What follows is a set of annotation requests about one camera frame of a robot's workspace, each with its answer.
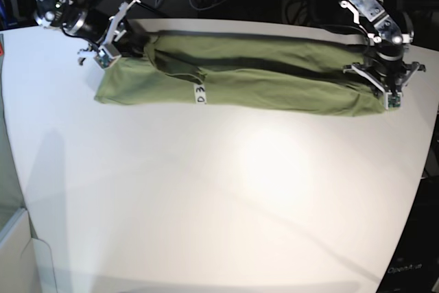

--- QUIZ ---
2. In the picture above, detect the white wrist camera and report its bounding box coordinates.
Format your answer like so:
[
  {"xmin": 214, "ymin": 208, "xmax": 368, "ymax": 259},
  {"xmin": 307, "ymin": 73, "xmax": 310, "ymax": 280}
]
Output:
[
  {"xmin": 95, "ymin": 44, "xmax": 121, "ymax": 69},
  {"xmin": 383, "ymin": 92, "xmax": 403, "ymax": 110}
]

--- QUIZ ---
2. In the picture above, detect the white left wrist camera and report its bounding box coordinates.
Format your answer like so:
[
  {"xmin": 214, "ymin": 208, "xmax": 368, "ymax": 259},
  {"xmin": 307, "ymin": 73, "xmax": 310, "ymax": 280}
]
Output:
[{"xmin": 383, "ymin": 92, "xmax": 403, "ymax": 110}]

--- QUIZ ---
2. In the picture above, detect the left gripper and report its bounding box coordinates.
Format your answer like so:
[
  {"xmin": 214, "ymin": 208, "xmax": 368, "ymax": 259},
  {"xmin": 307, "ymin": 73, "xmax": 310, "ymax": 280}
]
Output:
[{"xmin": 343, "ymin": 61, "xmax": 426, "ymax": 95}]

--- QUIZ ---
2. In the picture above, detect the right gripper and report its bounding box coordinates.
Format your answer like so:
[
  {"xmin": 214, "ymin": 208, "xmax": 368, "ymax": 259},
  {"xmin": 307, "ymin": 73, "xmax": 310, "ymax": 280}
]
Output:
[{"xmin": 77, "ymin": 0, "xmax": 150, "ymax": 58}]

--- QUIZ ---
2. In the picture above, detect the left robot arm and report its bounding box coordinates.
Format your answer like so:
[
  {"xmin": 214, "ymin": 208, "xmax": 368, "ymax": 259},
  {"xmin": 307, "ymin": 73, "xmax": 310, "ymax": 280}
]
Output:
[{"xmin": 340, "ymin": 0, "xmax": 425, "ymax": 98}]

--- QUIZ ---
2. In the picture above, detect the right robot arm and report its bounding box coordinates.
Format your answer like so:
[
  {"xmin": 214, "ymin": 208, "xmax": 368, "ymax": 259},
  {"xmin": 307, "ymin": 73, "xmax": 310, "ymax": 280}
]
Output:
[{"xmin": 34, "ymin": 0, "xmax": 145, "ymax": 69}]

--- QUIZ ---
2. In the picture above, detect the black OpenArm case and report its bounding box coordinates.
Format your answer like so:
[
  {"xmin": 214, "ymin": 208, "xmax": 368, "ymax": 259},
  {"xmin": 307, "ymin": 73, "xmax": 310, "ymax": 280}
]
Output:
[{"xmin": 377, "ymin": 176, "xmax": 438, "ymax": 292}]

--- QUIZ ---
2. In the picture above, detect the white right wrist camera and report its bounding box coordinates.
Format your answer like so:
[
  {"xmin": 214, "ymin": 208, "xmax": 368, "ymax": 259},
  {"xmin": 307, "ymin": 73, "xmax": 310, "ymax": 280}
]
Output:
[{"xmin": 95, "ymin": 44, "xmax": 121, "ymax": 69}]

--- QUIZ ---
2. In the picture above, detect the white cardboard box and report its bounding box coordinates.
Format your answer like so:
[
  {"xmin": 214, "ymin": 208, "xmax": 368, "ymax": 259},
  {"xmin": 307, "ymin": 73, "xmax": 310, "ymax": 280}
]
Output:
[{"xmin": 1, "ymin": 208, "xmax": 58, "ymax": 292}]

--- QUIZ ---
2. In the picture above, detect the white label tag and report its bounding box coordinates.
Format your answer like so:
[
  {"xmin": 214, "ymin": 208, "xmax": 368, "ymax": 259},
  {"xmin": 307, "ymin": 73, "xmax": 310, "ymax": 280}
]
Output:
[{"xmin": 193, "ymin": 84, "xmax": 208, "ymax": 105}]

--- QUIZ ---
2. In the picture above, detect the green T-shirt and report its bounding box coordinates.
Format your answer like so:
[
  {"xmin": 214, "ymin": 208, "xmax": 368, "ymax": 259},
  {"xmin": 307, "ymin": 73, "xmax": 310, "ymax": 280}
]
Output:
[{"xmin": 95, "ymin": 33, "xmax": 385, "ymax": 117}]

